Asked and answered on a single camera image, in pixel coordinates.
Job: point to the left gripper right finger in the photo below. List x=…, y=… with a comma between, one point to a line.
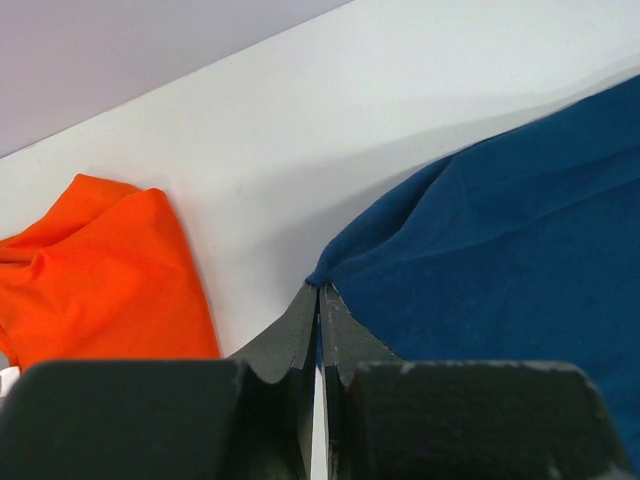
x=389, y=418

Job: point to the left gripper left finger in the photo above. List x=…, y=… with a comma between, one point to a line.
x=248, y=416

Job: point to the navy blue t-shirt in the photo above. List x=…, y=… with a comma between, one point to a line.
x=524, y=246

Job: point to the orange folded t-shirt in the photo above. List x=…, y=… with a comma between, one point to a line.
x=106, y=273

